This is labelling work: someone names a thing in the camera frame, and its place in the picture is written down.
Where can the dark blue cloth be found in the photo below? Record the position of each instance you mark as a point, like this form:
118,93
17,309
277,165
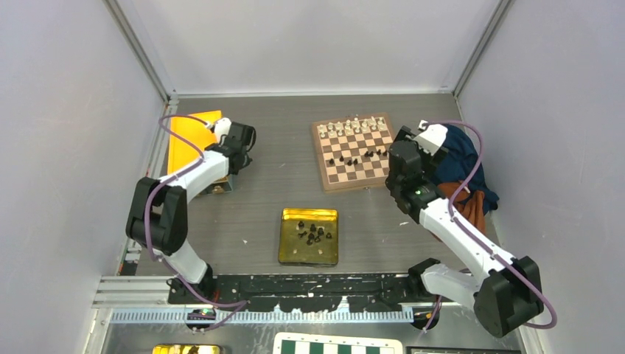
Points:
458,164

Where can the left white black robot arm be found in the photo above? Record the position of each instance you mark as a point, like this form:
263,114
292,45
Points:
158,216

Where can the orange yellow box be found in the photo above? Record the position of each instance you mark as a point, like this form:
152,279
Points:
180,154

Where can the green white chess mat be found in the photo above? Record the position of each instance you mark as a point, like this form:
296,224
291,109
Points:
295,343

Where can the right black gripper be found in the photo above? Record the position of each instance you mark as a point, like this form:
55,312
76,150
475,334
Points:
430,161

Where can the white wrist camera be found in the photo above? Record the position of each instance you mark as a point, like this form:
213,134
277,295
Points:
430,137
220,128

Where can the gold metal tray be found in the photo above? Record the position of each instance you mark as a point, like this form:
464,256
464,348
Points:
293,248

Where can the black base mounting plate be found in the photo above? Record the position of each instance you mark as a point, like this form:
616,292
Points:
312,293

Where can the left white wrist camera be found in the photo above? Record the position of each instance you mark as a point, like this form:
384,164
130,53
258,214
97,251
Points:
220,128

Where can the wooden chess board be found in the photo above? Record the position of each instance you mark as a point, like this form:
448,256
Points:
369,172

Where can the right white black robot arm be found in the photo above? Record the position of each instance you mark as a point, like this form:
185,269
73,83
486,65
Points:
503,291

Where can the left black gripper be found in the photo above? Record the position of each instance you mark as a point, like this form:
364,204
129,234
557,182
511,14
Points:
248,160

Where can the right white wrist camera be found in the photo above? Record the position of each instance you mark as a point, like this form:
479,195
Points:
430,137

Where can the rust orange cloth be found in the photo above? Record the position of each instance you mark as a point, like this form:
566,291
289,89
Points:
469,204

